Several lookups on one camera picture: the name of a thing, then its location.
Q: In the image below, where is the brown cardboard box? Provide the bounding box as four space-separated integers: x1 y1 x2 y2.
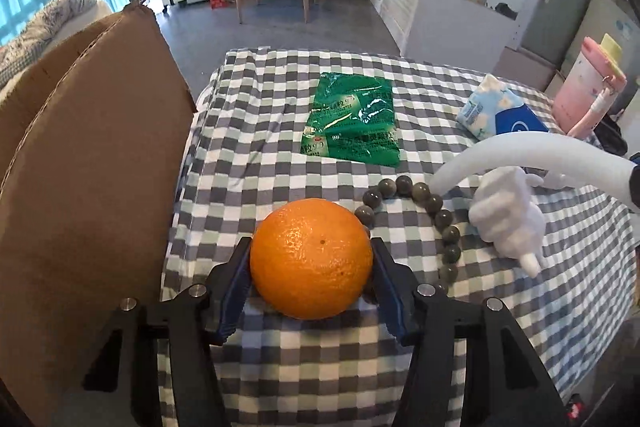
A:
1 3 195 426

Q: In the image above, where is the dark bead bracelet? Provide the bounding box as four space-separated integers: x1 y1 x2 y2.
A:
354 174 462 293

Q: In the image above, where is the white glove hand toy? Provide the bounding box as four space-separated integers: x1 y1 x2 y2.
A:
469 167 546 277

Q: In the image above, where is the bed with white sheet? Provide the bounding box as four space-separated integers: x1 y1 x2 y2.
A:
1 0 113 101

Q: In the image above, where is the checkered tablecloth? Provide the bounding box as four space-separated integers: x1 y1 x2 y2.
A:
156 46 639 427

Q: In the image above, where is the blue tissue pack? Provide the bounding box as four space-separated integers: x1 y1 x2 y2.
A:
457 74 548 141

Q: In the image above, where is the patterned quilt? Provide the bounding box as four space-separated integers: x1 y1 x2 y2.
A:
1 0 98 88

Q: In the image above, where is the white foam tube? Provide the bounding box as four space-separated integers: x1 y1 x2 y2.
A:
430 131 639 212

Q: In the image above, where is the green snack packet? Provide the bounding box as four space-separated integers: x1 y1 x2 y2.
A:
300 72 400 167

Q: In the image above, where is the orange fruit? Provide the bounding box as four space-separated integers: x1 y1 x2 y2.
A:
250 198 373 321

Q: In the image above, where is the pink water bottle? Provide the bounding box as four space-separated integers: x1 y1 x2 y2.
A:
552 34 627 140

